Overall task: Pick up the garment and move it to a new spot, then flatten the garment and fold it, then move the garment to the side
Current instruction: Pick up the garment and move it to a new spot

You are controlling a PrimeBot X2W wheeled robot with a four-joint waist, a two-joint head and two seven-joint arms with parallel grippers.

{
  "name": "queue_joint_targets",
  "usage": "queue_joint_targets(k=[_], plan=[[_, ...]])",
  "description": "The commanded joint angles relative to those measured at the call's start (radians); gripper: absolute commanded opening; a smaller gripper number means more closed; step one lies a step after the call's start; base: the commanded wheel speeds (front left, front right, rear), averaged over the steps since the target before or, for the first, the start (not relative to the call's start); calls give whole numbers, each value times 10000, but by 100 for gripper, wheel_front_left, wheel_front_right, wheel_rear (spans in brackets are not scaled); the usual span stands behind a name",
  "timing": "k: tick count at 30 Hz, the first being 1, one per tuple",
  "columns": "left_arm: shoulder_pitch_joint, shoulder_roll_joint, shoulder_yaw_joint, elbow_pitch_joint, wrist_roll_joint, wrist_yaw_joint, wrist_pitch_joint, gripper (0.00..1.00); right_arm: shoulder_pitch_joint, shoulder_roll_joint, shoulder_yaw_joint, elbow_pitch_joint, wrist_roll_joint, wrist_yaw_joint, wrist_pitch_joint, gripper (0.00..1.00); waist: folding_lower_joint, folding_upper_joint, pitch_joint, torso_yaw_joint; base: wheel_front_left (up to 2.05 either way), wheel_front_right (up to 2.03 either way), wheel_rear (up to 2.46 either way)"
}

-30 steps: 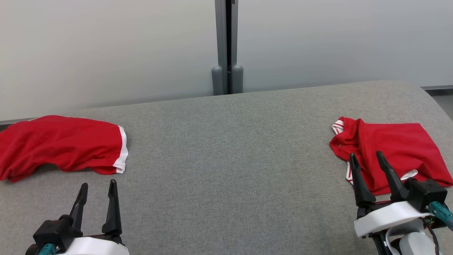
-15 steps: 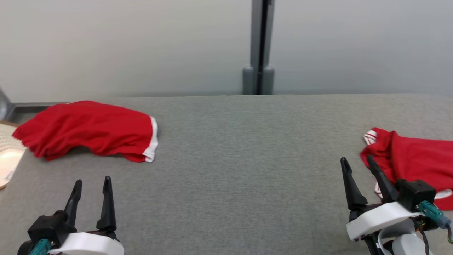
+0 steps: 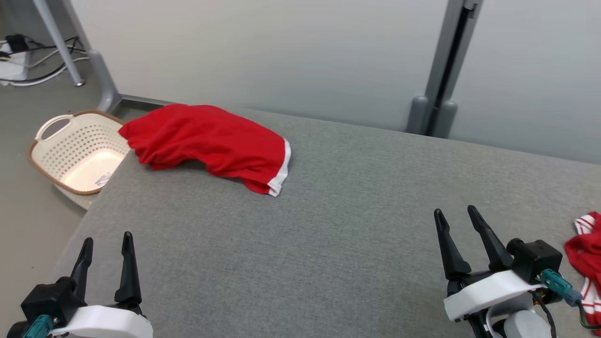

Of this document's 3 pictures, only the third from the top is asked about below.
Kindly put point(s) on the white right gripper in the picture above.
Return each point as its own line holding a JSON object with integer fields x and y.
{"x": 488, "y": 293}

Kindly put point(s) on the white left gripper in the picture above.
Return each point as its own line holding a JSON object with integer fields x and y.
{"x": 108, "y": 324}

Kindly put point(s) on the red and white shirt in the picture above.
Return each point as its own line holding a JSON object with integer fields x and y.
{"x": 587, "y": 253}

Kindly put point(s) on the red shorts white hem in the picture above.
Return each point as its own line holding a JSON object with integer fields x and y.
{"x": 211, "y": 141}

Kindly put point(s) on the cream plastic laundry basket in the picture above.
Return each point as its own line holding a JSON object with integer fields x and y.
{"x": 75, "y": 141}

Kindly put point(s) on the white power strip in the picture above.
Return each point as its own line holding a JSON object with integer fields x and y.
{"x": 11, "y": 68}

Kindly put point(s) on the thin metal table leg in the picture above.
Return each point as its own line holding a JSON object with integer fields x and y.
{"x": 60, "y": 42}

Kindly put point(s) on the black power adapter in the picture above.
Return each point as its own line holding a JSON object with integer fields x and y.
{"x": 18, "y": 43}

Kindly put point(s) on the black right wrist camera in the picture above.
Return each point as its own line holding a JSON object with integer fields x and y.
{"x": 535, "y": 258}

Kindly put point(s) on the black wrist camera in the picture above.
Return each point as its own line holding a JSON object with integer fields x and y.
{"x": 47, "y": 298}
{"x": 535, "y": 258}

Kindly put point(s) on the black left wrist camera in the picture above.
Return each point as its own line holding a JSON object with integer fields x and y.
{"x": 47, "y": 298}

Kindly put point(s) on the teal left camera connector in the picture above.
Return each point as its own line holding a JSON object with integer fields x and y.
{"x": 40, "y": 326}

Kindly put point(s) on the teal camera connector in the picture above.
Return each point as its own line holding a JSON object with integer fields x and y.
{"x": 558, "y": 284}
{"x": 40, "y": 326}

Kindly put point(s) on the teal right camera connector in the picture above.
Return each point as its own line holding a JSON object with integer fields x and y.
{"x": 558, "y": 284}

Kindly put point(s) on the grey partition bottom rail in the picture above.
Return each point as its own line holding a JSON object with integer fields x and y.
{"x": 141, "y": 101}

